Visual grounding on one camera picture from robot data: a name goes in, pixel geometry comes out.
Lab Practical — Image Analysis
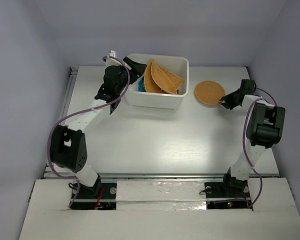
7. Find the aluminium rail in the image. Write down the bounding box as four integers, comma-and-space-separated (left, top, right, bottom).
42, 171, 280, 179
44, 67, 79, 179

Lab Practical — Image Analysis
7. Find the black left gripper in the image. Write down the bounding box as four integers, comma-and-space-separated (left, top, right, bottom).
115, 58, 146, 95

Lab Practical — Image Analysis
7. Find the round orange woven plate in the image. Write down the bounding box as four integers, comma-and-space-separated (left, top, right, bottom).
194, 80, 226, 106

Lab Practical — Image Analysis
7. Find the orange leaf-shaped woven tray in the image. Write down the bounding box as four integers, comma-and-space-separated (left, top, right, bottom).
144, 59, 169, 94

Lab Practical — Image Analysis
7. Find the aluminium left rail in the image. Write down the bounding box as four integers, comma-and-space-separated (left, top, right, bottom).
44, 67, 79, 179

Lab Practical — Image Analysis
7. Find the blue polka dot plate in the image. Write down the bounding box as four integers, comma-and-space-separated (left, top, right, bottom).
137, 76, 146, 92

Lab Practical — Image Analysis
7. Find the aluminium front rail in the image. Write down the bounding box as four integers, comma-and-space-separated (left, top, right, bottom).
42, 171, 280, 179

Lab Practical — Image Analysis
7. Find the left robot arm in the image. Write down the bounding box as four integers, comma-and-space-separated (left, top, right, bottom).
47, 56, 147, 198

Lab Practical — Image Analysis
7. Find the orange teardrop woven tray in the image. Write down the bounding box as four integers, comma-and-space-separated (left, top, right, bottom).
150, 62, 184, 95

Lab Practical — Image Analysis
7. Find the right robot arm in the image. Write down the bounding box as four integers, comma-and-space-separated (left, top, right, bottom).
220, 79, 286, 196

